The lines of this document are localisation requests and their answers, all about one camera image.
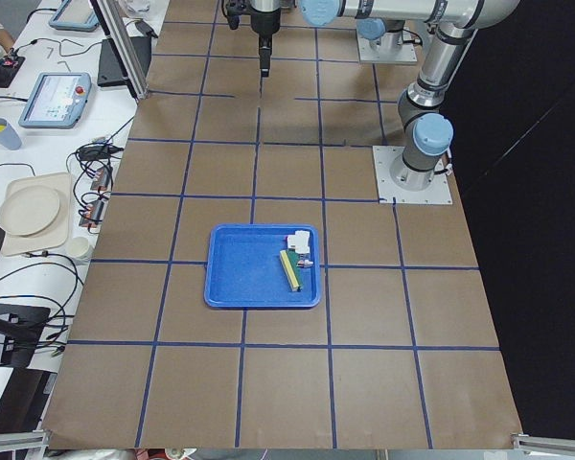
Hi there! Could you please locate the white circuit breaker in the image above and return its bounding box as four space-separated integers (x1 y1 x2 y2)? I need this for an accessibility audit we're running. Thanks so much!
286 230 311 257

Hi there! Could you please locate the green yellow terminal block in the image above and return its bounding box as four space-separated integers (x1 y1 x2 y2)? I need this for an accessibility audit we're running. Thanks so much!
279 249 315 292

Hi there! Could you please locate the teach pendant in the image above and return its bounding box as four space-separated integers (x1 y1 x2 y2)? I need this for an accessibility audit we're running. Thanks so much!
49 0 99 33
18 72 92 128

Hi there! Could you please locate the blue cup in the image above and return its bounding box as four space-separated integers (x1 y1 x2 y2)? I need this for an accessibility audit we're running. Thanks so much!
0 118 22 150

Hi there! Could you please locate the blue plastic tray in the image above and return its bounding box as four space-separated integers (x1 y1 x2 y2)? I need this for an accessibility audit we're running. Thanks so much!
204 223 321 310

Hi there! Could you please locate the aluminium frame post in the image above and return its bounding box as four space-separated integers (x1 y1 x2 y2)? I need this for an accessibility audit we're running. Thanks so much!
90 0 149 101

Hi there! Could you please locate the white paper cup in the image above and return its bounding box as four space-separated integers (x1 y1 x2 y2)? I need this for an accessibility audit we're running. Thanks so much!
65 237 94 264

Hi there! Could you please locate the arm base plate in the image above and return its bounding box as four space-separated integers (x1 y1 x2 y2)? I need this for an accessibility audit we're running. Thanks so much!
357 31 418 65
373 146 452 205

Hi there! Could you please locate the black laptop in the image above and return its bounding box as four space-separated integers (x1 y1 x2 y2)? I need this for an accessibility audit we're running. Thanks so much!
97 34 153 88

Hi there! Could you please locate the beige plate on tray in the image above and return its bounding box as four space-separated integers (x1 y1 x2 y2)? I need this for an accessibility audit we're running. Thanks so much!
0 172 73 256

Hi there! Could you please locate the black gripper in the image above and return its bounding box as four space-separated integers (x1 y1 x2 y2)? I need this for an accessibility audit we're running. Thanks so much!
250 9 281 78

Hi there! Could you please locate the black power adapter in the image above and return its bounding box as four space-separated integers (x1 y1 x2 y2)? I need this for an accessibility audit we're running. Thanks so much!
135 19 158 38

